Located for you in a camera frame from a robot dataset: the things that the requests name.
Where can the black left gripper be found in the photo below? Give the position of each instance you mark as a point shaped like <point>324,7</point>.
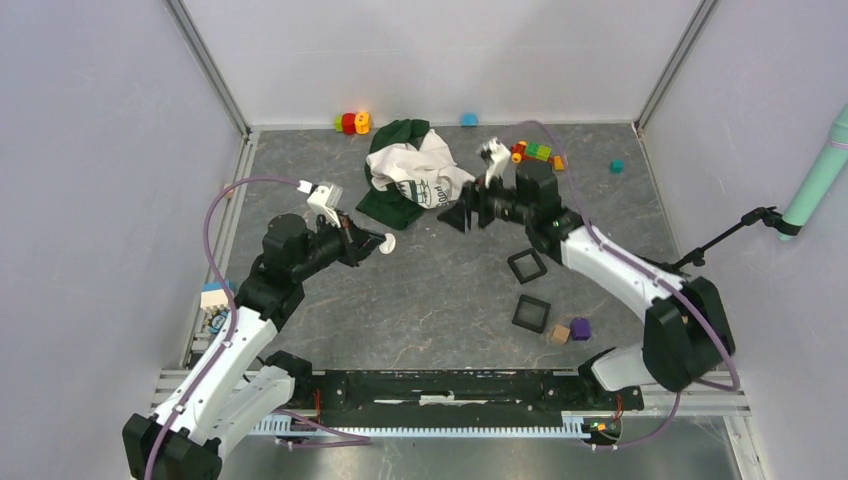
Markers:
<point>356,242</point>

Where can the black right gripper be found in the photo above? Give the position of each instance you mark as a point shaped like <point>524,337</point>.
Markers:
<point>475,197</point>

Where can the white round brooch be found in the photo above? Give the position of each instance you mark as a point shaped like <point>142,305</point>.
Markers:
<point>388,244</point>

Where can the white and green t-shirt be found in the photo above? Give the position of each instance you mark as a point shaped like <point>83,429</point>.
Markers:
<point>409,169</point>

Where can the black square frame tray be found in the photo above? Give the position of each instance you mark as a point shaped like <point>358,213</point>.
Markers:
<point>531,314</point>
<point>527,266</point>

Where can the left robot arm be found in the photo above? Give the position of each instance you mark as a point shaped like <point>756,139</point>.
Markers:
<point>191,433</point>

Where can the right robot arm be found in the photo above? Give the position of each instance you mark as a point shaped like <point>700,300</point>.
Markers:
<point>685,328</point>

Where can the colourful toy block train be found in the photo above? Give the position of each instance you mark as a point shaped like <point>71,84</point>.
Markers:
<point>524,151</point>

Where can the blue round toy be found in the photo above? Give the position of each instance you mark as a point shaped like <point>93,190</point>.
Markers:
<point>468,120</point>

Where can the red green orange toy stack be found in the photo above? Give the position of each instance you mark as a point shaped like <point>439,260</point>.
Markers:
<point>351,123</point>

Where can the teal cube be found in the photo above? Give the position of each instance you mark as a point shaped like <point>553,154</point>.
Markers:
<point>616,166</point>

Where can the blue and white block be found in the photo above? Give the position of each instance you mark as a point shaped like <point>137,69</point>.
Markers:
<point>213,297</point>

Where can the blue owl toy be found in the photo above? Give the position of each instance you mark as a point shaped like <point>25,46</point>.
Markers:
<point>217,321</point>

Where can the purple cube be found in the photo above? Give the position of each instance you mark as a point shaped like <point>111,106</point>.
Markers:
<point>580,329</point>

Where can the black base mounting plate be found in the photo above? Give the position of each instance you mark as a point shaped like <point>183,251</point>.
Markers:
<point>455,398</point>

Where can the teal padded pole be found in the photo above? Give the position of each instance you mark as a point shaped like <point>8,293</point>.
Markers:
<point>818,180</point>

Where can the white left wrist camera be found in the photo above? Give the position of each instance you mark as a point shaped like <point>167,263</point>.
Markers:
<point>322,199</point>

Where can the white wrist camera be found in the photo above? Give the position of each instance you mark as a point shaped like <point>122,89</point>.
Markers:
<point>495,155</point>
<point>322,199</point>

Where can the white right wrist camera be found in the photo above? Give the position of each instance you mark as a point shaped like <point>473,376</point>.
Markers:
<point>495,155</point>

